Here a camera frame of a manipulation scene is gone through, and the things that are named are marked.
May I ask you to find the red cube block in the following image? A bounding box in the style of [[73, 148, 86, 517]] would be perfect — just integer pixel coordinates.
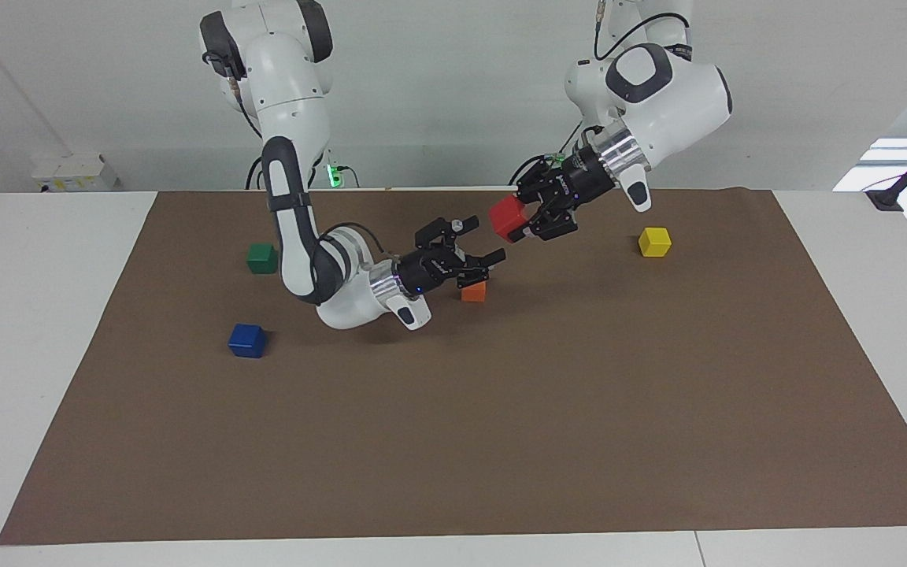
[[488, 195, 534, 243]]

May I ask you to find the yellow cube block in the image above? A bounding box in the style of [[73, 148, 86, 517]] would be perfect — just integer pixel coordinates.
[[638, 227, 672, 258]]

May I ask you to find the green cube block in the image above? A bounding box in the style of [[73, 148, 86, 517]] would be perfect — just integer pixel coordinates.
[[246, 243, 280, 275]]

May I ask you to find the blue cube block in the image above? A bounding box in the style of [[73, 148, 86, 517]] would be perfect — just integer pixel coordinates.
[[228, 323, 268, 360]]

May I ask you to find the brown table mat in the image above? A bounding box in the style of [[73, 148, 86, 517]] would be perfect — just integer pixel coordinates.
[[0, 187, 907, 547]]

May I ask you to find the white power strip box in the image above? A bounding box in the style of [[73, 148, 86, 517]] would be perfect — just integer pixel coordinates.
[[31, 152, 120, 193]]

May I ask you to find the black left base cable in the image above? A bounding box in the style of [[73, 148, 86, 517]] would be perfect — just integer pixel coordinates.
[[508, 118, 585, 187]]

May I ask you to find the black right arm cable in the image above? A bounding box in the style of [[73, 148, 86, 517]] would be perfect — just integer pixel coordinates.
[[223, 47, 382, 258]]

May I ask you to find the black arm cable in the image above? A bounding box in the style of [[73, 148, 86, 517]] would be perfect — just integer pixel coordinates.
[[223, 47, 382, 258], [593, 0, 692, 61]]

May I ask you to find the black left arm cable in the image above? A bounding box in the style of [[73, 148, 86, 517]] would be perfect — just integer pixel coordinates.
[[593, 0, 692, 61]]

